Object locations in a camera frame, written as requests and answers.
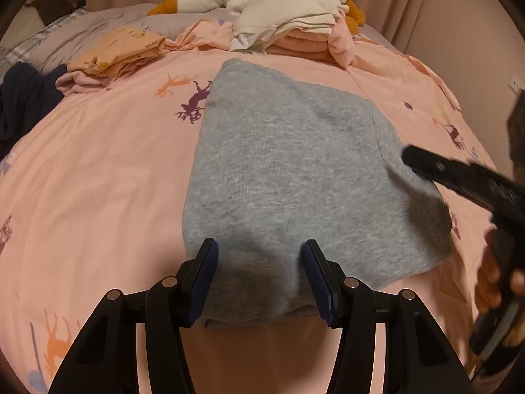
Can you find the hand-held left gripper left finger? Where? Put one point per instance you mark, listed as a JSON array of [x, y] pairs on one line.
[[204, 279]]

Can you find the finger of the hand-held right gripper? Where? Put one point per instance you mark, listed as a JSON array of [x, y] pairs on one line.
[[441, 170]]

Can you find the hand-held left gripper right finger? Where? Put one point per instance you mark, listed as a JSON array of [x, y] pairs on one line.
[[318, 279]]

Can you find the grey sweater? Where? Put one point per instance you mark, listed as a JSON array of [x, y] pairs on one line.
[[287, 164]]

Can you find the pink folded clothes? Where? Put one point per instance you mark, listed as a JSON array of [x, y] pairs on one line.
[[303, 47]]

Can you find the white folded clothes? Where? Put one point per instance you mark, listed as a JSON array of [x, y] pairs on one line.
[[287, 18]]

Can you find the orange folded clothes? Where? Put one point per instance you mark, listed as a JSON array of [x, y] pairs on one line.
[[119, 49]]

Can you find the person's right hand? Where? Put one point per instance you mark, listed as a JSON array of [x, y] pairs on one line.
[[488, 279]]

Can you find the pink printed duvet cover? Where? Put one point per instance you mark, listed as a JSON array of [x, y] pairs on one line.
[[102, 197]]

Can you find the light pink folded cloth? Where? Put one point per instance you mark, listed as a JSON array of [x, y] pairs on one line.
[[78, 83]]

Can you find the navy blue cloth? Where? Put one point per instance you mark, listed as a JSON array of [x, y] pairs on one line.
[[24, 98]]

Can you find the grey pillow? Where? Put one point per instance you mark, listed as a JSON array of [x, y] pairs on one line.
[[102, 22]]

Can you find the plaid pillow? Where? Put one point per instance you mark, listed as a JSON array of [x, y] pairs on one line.
[[24, 45]]

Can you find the white wall socket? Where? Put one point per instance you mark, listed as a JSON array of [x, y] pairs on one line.
[[517, 83]]

